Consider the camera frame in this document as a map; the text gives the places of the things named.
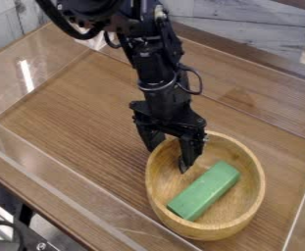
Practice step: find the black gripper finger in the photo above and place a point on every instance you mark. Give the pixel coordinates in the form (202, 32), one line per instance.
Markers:
(150, 133)
(191, 148)

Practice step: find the brown wooden bowl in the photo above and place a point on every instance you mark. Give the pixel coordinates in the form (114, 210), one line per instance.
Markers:
(232, 212)

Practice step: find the green rectangular block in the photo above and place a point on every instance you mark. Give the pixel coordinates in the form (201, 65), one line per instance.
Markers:
(197, 197)

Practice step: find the black table leg bracket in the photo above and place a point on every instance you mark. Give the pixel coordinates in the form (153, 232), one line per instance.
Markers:
(27, 240)

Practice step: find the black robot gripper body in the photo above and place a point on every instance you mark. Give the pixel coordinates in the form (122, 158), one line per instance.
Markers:
(167, 105)

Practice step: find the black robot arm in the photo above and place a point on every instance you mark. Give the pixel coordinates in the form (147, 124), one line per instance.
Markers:
(153, 49)

